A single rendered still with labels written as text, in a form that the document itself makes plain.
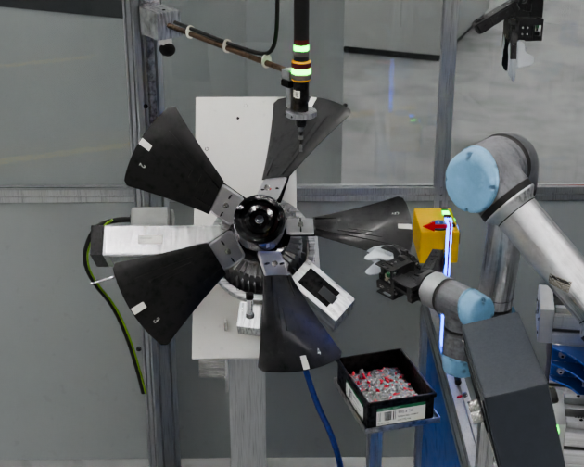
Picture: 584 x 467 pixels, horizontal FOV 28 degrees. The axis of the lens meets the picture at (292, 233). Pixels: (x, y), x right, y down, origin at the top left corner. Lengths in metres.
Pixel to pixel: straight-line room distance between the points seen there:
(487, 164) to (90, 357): 1.88
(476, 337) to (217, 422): 1.79
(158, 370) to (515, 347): 1.68
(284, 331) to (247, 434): 0.54
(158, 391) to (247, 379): 0.63
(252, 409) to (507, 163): 1.14
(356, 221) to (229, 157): 0.45
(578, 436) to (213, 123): 1.26
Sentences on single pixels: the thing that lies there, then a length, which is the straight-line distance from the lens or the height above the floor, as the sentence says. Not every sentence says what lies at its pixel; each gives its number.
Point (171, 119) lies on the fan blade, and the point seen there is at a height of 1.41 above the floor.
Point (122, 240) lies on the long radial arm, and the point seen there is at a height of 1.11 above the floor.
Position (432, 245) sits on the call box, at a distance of 2.99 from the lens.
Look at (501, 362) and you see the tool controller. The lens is 2.06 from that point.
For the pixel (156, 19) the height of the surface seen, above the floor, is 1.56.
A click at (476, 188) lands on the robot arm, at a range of 2.19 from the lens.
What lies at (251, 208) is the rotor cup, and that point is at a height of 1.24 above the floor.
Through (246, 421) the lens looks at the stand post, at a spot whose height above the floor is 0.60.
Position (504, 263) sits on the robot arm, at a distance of 2.42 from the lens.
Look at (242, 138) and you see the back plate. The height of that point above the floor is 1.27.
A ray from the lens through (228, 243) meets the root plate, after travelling 2.69.
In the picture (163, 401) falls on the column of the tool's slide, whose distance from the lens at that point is 3.61.
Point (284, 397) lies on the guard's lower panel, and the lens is 3.76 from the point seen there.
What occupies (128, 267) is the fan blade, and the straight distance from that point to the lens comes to 2.64.
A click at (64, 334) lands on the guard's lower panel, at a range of 3.70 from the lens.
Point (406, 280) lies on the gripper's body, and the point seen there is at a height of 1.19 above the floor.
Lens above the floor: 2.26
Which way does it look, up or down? 24 degrees down
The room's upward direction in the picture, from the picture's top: straight up
